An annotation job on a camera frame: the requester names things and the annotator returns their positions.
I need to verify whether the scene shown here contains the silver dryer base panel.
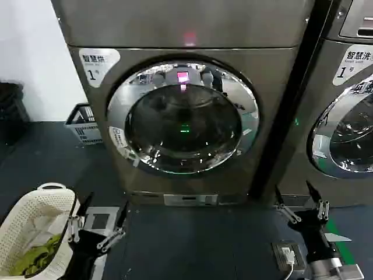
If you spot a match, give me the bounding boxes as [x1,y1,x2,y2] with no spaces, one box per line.
[162,193,219,207]

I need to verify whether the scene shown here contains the grey steel washer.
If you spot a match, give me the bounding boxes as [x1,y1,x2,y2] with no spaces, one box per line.
[279,0,373,208]

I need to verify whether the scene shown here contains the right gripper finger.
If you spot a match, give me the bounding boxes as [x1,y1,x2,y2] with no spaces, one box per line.
[305,180,332,224]
[273,184,302,226]

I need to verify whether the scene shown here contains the floor socket with plug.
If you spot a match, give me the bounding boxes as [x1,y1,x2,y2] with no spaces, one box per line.
[270,241,307,272]

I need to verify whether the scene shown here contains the black stacked bins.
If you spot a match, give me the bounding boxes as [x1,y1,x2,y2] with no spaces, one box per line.
[0,82,30,144]

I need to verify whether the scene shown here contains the round glass washer door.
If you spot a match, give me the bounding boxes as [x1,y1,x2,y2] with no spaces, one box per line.
[307,78,373,179]

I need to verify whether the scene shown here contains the white perforated laundry basket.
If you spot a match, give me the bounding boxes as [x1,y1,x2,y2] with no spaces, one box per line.
[0,183,86,278]

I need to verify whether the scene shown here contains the round glass dryer door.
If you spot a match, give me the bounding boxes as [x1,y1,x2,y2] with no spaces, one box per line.
[105,59,261,177]

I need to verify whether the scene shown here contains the white washer label sticker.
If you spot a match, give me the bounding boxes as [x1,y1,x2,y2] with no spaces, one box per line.
[332,47,373,87]

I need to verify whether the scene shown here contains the white number label sticker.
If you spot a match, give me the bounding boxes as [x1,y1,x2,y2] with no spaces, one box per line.
[78,47,121,89]

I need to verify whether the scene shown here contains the grey steel dryer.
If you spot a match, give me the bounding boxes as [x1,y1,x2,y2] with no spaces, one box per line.
[51,0,333,207]

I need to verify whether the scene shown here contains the white plug and cable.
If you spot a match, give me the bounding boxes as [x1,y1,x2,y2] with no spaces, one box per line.
[279,246,296,280]

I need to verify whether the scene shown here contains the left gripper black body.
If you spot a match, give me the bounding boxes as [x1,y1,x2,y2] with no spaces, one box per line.
[65,229,110,280]

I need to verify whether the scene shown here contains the beige cloth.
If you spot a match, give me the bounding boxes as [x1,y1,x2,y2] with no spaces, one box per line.
[24,204,68,234]

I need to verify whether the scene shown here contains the green cloth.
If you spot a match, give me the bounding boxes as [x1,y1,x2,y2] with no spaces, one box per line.
[12,234,64,277]

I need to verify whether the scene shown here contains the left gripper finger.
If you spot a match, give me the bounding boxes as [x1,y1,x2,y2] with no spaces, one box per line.
[67,191,94,244]
[97,200,129,252]

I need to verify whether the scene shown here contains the white instruction sticker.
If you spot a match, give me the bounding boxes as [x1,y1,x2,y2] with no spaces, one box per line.
[108,125,138,169]

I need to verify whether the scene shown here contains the grey floor socket box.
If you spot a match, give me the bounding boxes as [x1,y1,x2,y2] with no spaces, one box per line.
[83,206,121,235]

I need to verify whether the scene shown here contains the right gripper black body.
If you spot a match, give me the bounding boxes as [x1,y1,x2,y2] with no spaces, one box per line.
[287,208,341,264]

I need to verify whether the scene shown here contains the grey slatted plastic basket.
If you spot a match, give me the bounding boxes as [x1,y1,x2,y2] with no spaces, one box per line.
[64,103,104,145]

